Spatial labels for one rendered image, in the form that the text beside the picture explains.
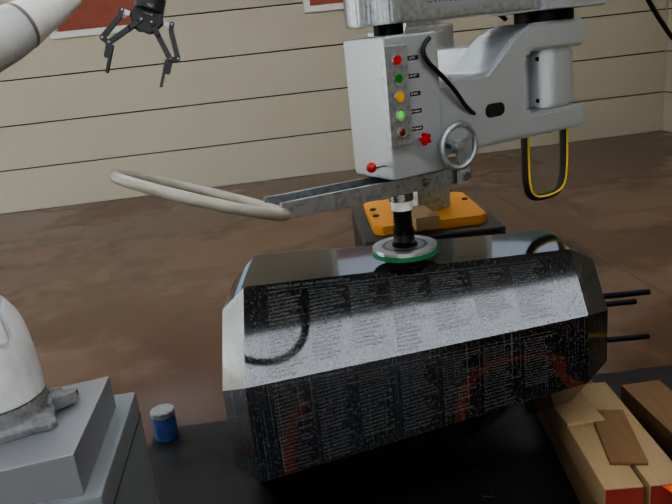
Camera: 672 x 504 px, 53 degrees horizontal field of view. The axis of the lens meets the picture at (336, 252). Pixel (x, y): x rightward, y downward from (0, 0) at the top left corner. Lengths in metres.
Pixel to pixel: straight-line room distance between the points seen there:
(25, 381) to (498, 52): 1.67
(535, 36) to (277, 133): 6.09
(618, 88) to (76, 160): 6.72
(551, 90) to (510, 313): 0.81
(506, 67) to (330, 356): 1.08
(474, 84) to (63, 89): 6.71
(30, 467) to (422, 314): 1.22
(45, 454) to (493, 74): 1.66
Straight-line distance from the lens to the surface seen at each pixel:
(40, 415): 1.48
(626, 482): 2.25
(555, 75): 2.49
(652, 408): 2.85
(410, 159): 2.05
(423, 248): 2.17
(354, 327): 2.09
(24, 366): 1.45
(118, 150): 8.41
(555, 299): 2.21
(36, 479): 1.38
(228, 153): 8.27
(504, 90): 2.30
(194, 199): 1.62
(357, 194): 2.02
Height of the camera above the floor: 1.54
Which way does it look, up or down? 17 degrees down
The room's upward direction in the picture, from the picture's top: 6 degrees counter-clockwise
